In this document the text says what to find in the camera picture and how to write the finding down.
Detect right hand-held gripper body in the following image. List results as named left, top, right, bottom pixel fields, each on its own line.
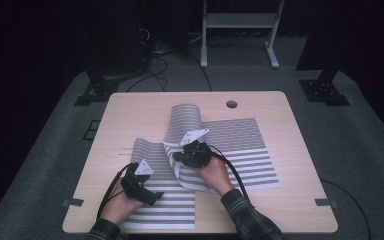
left=172, top=127, right=214, bottom=169

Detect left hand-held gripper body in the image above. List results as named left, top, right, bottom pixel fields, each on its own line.
left=120, top=158, right=156, bottom=205

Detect grey white striped cloth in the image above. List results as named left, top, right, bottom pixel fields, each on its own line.
left=119, top=103, right=281, bottom=231

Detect person's left hand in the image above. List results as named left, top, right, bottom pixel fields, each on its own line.
left=99, top=180, right=145, bottom=226

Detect person's right hand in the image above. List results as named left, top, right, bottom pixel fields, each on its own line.
left=192, top=155, right=237, bottom=197

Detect grey tape piece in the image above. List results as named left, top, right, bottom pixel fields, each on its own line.
left=61, top=197, right=85, bottom=208
left=314, top=197, right=339, bottom=209

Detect black stand base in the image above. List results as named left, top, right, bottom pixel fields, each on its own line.
left=73, top=69, right=122, bottom=107
left=298, top=68, right=351, bottom=107

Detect white metal stand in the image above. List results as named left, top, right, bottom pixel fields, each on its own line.
left=200, top=0, right=286, bottom=70

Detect left hand-held gripper black cable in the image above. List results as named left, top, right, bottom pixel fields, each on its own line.
left=96, top=162, right=132, bottom=220

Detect hand-held gripper black cable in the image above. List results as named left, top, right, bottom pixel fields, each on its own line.
left=96, top=162, right=132, bottom=220
left=207, top=144, right=250, bottom=202

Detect right hand-held gripper black cable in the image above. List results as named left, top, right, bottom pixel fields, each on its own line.
left=207, top=144, right=250, bottom=202

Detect thin black floor cable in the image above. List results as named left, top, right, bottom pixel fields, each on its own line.
left=187, top=51, right=214, bottom=93

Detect tangled black floor cables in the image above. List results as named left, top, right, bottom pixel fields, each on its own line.
left=125, top=28, right=169, bottom=93

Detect long black curved cable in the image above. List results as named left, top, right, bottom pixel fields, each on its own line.
left=319, top=179, right=373, bottom=240

